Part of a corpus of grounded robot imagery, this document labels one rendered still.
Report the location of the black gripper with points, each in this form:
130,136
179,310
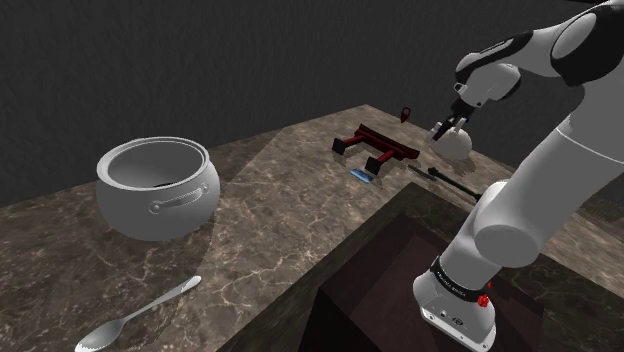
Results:
462,108

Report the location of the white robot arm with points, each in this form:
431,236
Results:
551,185

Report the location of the white round teapot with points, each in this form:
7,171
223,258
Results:
453,145

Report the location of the small red clip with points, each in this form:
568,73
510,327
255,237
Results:
405,115

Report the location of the thin grey stick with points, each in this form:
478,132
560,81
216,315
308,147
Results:
420,171

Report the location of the red and black squeegee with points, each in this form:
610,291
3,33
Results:
387,144

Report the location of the small blue flat block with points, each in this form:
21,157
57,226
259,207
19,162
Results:
361,175

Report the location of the silver metal spoon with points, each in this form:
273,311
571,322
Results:
105,334

